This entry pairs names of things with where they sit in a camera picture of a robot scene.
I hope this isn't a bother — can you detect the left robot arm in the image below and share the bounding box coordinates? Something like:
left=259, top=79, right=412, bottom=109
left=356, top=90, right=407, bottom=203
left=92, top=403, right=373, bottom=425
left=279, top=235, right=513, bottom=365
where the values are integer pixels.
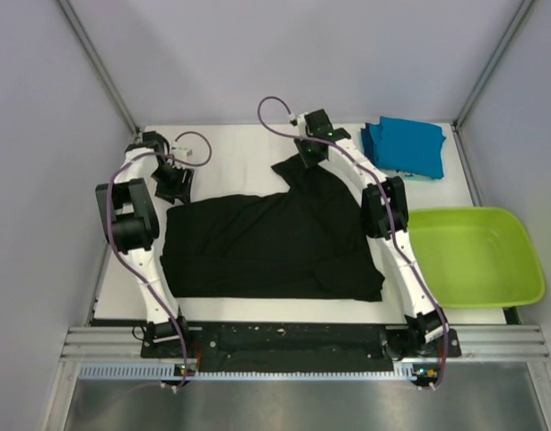
left=95, top=131, right=194, bottom=356

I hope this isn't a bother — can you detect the aluminium frame post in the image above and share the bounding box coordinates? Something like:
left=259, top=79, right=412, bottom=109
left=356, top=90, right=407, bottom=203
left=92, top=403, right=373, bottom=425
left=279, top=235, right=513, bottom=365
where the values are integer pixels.
left=453, top=0, right=538, bottom=132
left=55, top=0, right=140, bottom=136

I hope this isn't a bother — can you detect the green plastic basin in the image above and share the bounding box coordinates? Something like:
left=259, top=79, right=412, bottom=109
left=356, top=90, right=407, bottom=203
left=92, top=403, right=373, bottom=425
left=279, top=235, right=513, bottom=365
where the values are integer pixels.
left=409, top=207, right=546, bottom=309

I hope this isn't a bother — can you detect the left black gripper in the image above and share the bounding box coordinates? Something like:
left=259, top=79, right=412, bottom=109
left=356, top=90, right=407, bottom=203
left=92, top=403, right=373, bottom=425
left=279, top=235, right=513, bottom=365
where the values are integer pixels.
left=150, top=163, right=193, bottom=207

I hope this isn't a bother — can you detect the dark blue folded shirt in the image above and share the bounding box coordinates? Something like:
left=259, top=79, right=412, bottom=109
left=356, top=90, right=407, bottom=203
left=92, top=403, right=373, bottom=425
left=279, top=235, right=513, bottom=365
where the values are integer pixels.
left=360, top=123, right=382, bottom=168

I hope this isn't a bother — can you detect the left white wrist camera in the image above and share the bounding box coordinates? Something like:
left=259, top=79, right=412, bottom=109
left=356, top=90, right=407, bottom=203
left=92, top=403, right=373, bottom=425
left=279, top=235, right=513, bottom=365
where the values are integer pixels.
left=171, top=146, right=193, bottom=159

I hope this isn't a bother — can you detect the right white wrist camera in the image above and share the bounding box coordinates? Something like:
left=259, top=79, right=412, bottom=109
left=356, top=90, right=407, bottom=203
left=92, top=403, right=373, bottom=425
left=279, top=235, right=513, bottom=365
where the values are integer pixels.
left=288, top=112, right=306, bottom=128

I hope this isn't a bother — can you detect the right aluminium frame post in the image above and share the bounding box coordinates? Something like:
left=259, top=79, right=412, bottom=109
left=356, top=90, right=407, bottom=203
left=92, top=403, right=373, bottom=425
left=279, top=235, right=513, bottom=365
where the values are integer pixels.
left=453, top=0, right=538, bottom=132

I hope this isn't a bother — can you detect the black t shirt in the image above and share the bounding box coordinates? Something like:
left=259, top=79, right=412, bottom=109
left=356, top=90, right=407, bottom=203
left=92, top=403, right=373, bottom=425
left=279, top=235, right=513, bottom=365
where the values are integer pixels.
left=160, top=155, right=384, bottom=303

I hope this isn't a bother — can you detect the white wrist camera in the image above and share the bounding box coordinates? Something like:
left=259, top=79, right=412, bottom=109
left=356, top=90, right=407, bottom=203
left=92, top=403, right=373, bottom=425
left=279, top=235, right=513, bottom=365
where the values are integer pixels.
left=171, top=146, right=193, bottom=159
left=288, top=112, right=306, bottom=128

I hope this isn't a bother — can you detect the light blue cable duct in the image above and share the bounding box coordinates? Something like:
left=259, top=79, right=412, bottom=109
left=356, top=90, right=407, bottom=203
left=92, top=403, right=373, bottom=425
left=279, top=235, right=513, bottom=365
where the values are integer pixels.
left=78, top=363, right=437, bottom=383

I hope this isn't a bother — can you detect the left aluminium frame post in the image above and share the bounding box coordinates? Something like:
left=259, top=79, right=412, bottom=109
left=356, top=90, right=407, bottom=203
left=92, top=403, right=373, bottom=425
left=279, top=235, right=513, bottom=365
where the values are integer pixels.
left=55, top=0, right=140, bottom=136

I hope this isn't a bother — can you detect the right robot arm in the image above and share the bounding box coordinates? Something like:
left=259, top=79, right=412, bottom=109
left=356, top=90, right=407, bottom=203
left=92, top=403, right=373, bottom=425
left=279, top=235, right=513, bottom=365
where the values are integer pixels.
left=288, top=110, right=450, bottom=359

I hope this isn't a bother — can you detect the light teal folded shirt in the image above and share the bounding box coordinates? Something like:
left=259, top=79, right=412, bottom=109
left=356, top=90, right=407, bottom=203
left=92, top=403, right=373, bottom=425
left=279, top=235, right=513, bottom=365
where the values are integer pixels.
left=392, top=171, right=431, bottom=181

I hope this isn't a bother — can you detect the top blue folded shirt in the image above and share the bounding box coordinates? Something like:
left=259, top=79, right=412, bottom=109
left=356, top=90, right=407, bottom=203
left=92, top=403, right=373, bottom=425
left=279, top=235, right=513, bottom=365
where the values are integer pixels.
left=373, top=117, right=446, bottom=180

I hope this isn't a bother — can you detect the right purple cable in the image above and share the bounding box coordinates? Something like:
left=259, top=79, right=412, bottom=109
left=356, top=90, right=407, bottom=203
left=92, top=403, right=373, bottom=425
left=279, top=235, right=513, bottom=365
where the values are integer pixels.
left=257, top=95, right=450, bottom=390

